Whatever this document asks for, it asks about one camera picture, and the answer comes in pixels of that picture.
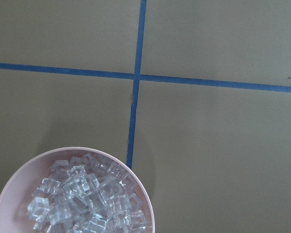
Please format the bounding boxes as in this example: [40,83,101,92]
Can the pile of clear ice cubes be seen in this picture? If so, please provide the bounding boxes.
[27,153,148,233]

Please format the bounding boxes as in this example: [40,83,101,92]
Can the pink bowl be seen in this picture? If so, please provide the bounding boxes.
[0,147,155,233]

